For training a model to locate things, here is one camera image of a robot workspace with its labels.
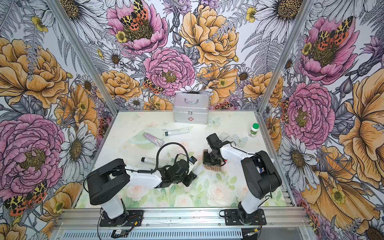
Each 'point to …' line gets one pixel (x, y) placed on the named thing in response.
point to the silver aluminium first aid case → (191, 107)
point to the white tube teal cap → (177, 131)
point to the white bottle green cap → (253, 130)
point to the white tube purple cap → (223, 136)
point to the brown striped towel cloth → (211, 167)
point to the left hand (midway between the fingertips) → (192, 178)
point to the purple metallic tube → (154, 140)
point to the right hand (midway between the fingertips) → (205, 165)
